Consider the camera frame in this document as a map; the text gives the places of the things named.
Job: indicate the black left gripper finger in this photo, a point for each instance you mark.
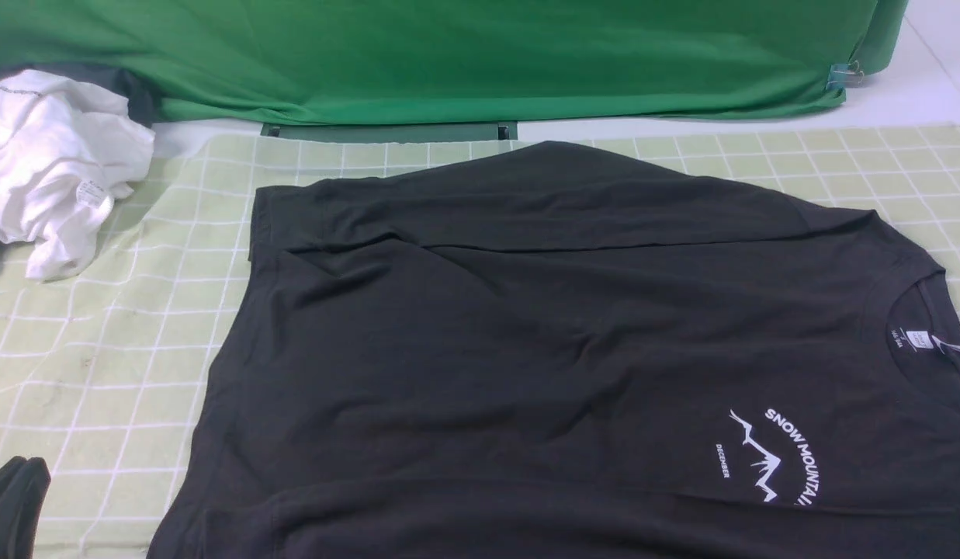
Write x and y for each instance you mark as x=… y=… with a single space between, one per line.
x=23 y=487

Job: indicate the dark gray long-sleeved shirt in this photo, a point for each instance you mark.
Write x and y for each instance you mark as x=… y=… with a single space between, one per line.
x=559 y=352

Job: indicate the white crumpled shirt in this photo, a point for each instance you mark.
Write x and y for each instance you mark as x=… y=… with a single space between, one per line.
x=69 y=151

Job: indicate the green checkered table cloth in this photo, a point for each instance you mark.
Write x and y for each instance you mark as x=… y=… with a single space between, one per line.
x=102 y=375

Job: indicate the dark gray garment behind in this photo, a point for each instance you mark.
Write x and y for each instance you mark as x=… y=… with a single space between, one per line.
x=143 y=99

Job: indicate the green backdrop cloth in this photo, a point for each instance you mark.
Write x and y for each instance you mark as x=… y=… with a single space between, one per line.
x=413 y=62

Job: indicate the blue binder clip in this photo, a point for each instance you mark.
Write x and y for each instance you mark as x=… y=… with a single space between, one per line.
x=844 y=76

